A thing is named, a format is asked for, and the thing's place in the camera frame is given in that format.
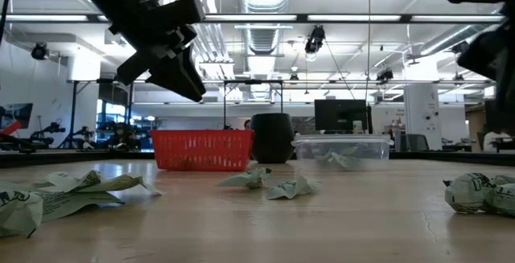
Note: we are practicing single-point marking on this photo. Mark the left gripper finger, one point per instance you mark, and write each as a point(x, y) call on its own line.
point(181, 76)
point(138, 66)

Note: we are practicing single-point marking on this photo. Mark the green white wrapper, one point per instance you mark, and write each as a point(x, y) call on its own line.
point(120, 183)
point(247, 178)
point(336, 159)
point(466, 192)
point(291, 188)
point(503, 196)
point(18, 214)
point(72, 206)

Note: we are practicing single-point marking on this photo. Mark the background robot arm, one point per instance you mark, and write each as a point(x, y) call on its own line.
point(82, 134)
point(50, 132)

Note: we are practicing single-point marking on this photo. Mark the red plastic mesh basket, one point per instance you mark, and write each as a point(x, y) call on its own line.
point(201, 150)

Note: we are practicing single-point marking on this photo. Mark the dark cup with green interior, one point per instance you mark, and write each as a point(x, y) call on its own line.
point(273, 138)

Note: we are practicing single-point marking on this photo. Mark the grey office chair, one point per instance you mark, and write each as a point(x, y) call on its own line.
point(416, 142)

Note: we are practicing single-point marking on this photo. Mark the clear plastic container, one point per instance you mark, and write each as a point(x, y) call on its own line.
point(374, 146)

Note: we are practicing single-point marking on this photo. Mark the black computer monitor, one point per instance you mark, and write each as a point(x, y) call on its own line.
point(342, 114)

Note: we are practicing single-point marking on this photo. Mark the black background rig frame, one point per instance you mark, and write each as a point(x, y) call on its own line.
point(252, 82)

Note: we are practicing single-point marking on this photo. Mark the black ceiling camera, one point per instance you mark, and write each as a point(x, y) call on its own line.
point(39, 51)

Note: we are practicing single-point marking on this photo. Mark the black metal table frame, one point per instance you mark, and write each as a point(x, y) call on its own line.
point(60, 158)

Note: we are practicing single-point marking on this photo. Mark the black overhead camera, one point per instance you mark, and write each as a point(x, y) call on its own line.
point(315, 39)

